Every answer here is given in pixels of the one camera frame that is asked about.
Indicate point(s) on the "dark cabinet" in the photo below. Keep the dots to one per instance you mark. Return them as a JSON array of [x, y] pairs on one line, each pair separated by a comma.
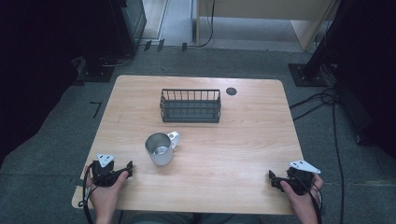
[[130, 25]]

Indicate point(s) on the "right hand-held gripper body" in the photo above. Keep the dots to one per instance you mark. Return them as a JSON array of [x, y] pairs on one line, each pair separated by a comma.
[[299, 183]]

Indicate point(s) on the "person's left hand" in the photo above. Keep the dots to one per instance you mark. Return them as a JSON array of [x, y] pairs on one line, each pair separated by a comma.
[[106, 197]]

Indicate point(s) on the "light wooden furniture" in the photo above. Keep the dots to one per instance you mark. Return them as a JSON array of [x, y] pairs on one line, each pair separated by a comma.
[[274, 9]]

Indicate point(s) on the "round black table grommet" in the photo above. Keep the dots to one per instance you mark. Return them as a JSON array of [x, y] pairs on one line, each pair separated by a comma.
[[231, 91]]

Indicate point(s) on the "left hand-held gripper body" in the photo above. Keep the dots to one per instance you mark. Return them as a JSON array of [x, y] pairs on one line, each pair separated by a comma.
[[104, 175]]

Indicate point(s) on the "black stand with square base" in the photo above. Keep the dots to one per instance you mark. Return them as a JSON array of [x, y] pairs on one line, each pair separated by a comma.
[[308, 76]]

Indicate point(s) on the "person's teal clothing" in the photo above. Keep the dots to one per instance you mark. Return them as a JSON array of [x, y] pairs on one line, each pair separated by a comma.
[[199, 219]]

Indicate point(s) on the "black stand with flat base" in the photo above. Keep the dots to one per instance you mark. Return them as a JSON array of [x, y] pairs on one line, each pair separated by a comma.
[[95, 73]]

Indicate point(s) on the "person's right hand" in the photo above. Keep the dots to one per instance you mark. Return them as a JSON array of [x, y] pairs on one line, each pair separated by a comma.
[[303, 203]]

